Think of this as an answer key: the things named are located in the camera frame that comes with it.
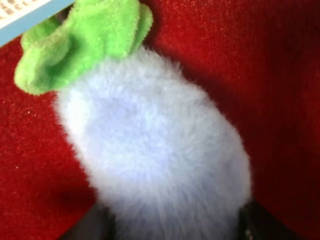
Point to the red velvet tablecloth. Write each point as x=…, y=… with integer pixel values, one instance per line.
x=258, y=59

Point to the blue plush toy green leaves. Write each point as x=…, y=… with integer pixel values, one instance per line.
x=160, y=155

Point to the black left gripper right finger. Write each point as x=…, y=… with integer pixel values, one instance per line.
x=257, y=223

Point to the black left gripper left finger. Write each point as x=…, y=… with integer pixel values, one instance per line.
x=98, y=223

